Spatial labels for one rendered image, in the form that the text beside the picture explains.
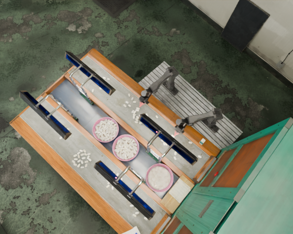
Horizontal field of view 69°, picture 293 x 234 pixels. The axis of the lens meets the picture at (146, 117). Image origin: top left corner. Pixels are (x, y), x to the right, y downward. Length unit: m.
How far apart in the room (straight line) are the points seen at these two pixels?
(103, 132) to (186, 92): 1.02
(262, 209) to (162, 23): 3.20
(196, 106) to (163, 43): 1.49
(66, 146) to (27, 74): 1.72
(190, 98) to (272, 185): 1.46
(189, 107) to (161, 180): 0.85
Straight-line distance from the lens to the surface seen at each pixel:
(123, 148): 2.20
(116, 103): 2.34
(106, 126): 2.27
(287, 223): 1.32
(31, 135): 2.47
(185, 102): 2.46
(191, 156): 1.85
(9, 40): 4.21
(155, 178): 2.18
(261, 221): 1.26
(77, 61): 2.20
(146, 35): 3.70
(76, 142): 2.31
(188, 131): 2.25
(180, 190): 2.15
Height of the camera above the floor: 2.90
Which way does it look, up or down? 72 degrees down
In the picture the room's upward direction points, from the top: 2 degrees clockwise
